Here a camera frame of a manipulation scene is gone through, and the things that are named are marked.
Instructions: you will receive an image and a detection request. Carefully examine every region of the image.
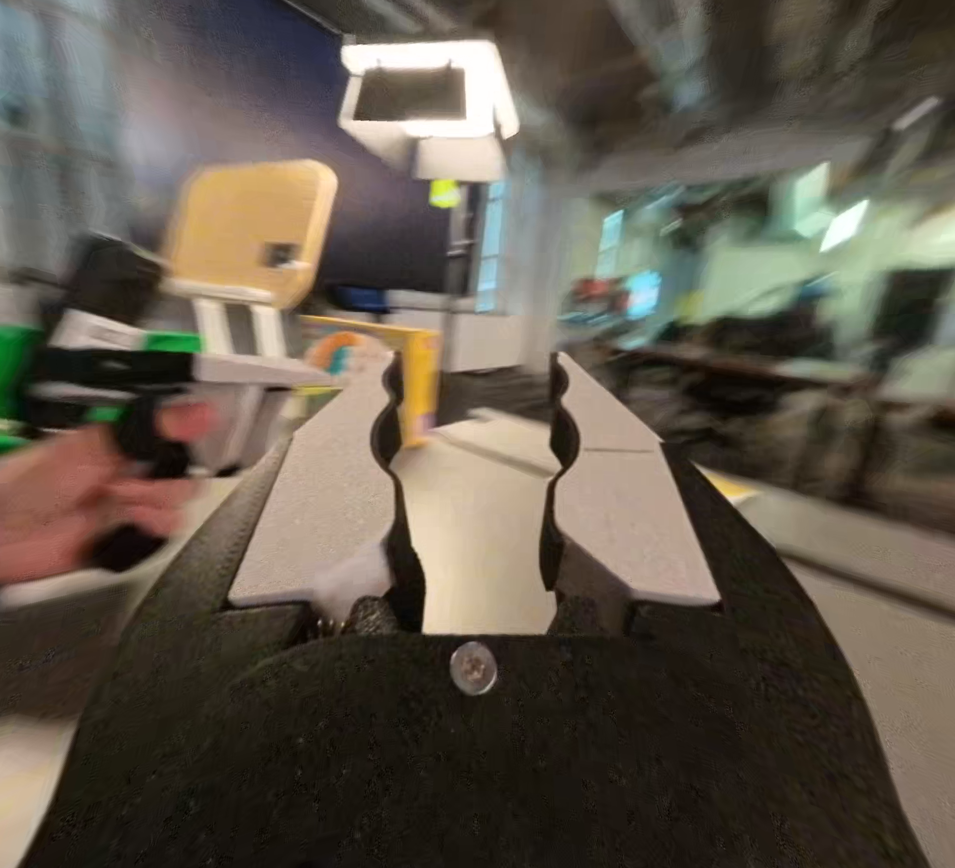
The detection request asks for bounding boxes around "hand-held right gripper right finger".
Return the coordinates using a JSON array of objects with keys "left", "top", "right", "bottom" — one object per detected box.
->
[{"left": 537, "top": 352, "right": 722, "bottom": 635}]

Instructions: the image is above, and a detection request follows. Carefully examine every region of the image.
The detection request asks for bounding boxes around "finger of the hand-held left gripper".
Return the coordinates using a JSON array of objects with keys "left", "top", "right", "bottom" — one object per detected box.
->
[{"left": 190, "top": 355, "right": 334, "bottom": 390}]

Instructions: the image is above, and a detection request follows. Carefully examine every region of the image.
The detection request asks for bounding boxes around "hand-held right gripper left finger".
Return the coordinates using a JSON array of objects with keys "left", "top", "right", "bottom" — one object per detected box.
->
[{"left": 226, "top": 352, "right": 426, "bottom": 635}]

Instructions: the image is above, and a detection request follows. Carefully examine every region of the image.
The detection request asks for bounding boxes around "green plastic bin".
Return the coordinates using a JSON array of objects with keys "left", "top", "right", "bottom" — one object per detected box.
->
[{"left": 0, "top": 327, "right": 206, "bottom": 455}]

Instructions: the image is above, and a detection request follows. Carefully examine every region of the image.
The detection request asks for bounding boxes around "yellow toy set box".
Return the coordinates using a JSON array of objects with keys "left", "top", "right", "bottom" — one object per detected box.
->
[{"left": 298, "top": 314, "right": 441, "bottom": 450}]

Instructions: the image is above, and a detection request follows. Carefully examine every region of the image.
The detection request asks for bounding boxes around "person's left hand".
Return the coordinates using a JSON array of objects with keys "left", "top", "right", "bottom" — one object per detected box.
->
[{"left": 0, "top": 404, "right": 219, "bottom": 587}]

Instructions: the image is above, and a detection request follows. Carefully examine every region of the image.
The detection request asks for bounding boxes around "wooden book stand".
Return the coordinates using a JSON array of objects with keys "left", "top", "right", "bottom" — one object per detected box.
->
[{"left": 160, "top": 159, "right": 338, "bottom": 362}]

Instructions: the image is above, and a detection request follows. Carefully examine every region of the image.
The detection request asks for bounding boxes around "black light stand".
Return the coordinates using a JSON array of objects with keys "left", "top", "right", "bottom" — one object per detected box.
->
[{"left": 444, "top": 182, "right": 478, "bottom": 302}]

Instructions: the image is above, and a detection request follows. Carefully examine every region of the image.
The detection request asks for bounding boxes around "large dark monitor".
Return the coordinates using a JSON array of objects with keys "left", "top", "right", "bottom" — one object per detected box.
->
[{"left": 127, "top": 0, "right": 486, "bottom": 294}]

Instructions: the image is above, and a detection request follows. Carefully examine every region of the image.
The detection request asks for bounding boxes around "studio light panel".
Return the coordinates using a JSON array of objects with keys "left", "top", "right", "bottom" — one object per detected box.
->
[{"left": 337, "top": 38, "right": 521, "bottom": 183}]

